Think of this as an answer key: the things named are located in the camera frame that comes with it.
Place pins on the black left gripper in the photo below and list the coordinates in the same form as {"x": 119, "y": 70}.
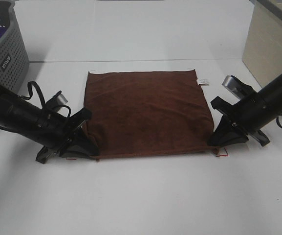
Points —
{"x": 70, "y": 138}

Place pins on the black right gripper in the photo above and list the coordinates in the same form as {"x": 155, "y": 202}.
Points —
{"x": 230, "y": 129}

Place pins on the brown towel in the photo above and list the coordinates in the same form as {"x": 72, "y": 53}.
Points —
{"x": 147, "y": 114}

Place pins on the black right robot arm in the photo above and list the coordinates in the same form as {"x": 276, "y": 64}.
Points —
{"x": 245, "y": 118}

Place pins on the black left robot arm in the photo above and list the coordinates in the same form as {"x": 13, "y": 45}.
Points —
{"x": 49, "y": 123}

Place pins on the white towel care label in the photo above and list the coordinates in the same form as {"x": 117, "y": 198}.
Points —
{"x": 203, "y": 82}

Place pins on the beige plastic bin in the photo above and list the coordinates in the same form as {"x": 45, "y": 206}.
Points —
{"x": 263, "y": 48}

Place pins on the grey perforated laundry basket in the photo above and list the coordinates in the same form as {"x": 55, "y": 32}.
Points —
{"x": 14, "y": 62}

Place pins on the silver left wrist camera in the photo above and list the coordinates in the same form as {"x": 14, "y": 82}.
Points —
{"x": 60, "y": 99}

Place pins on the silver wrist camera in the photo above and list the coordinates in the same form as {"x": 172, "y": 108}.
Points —
{"x": 60, "y": 99}
{"x": 232, "y": 84}

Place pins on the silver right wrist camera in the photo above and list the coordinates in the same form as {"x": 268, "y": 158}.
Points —
{"x": 232, "y": 84}

